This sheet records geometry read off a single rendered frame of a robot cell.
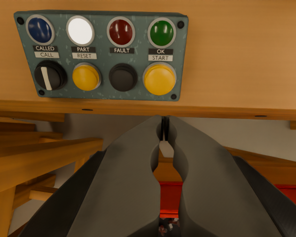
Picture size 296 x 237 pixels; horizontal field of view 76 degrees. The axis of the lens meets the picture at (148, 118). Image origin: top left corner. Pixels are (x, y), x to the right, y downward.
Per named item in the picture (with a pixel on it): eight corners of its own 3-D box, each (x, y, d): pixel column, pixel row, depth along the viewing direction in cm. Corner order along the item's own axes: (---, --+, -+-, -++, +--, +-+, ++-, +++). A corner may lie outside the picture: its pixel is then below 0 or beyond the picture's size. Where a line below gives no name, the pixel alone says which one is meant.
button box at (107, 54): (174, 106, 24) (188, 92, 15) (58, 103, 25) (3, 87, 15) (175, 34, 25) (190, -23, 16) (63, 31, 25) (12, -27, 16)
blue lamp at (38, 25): (56, 44, 17) (48, 36, 16) (32, 43, 17) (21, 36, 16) (58, 24, 17) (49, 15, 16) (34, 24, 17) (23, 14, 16)
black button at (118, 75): (136, 89, 19) (134, 93, 18) (112, 88, 19) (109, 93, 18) (135, 65, 18) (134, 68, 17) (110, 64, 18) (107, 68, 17)
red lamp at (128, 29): (134, 46, 17) (132, 39, 16) (109, 46, 17) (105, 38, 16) (135, 26, 17) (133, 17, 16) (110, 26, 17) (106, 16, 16)
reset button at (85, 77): (101, 88, 19) (98, 92, 18) (77, 87, 19) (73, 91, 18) (98, 64, 18) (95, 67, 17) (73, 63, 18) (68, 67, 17)
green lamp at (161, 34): (173, 47, 17) (175, 40, 16) (148, 47, 17) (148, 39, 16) (174, 27, 17) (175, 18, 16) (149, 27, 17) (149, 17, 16)
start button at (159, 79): (173, 92, 19) (174, 97, 18) (144, 91, 19) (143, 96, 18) (175, 63, 18) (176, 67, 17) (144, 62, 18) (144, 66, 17)
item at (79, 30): (95, 45, 17) (90, 38, 16) (71, 45, 17) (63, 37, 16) (96, 25, 17) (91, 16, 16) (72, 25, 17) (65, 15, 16)
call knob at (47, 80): (67, 88, 19) (63, 92, 18) (42, 87, 19) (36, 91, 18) (62, 62, 18) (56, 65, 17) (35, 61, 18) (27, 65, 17)
